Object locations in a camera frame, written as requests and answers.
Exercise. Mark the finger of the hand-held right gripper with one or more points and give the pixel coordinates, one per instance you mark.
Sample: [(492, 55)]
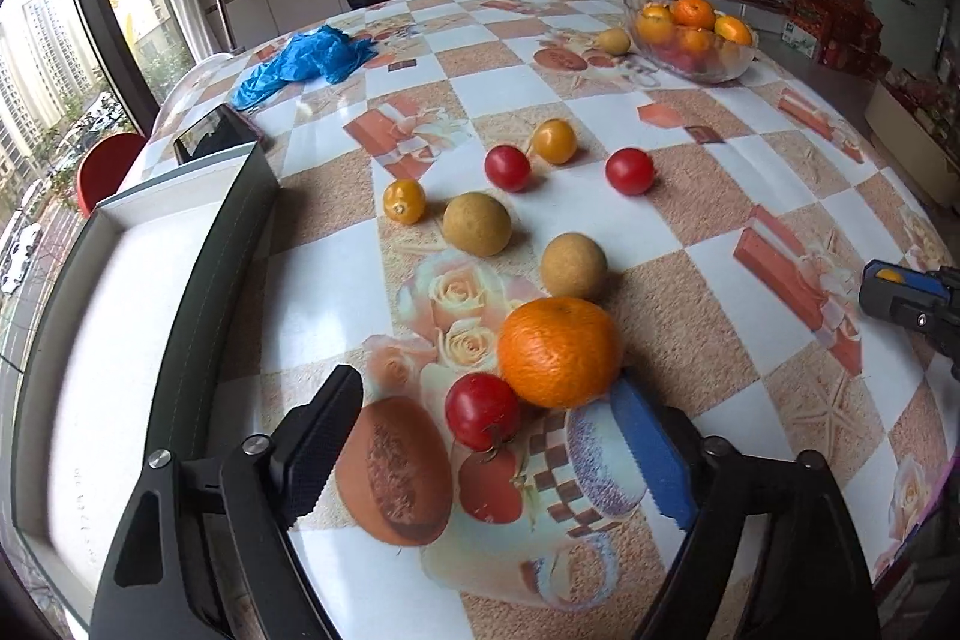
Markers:
[(911, 314), (919, 284)]

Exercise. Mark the grey white shallow tray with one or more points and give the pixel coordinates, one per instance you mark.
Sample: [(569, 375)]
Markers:
[(112, 347)]

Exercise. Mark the clear glass bowl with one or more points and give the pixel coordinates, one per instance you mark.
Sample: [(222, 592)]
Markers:
[(720, 70)]

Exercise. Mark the stack of red boxes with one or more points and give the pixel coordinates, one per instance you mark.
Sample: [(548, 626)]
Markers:
[(840, 25)]

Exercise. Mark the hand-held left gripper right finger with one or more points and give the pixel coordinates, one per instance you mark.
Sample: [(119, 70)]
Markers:
[(652, 452)]

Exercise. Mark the red chair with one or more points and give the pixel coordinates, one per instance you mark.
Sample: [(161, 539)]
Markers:
[(109, 171)]

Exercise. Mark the red cherry tomato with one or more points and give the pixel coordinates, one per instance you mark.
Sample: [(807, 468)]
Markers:
[(628, 171), (482, 411), (508, 168)]

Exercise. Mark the round brown fruit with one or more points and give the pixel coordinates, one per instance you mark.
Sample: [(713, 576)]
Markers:
[(476, 224), (574, 265)]

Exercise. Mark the checkered printed tablecloth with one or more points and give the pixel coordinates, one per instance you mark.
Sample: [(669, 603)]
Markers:
[(510, 85)]

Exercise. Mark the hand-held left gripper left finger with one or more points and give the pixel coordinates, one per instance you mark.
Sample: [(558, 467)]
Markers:
[(322, 445)]

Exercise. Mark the black smartphone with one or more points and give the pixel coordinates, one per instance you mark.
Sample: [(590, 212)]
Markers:
[(214, 132)]

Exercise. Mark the small orange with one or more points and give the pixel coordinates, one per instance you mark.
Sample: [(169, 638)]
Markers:
[(656, 24), (733, 30), (694, 10), (694, 42)]

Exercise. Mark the large orange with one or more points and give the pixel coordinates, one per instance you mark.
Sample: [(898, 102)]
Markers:
[(559, 351)]

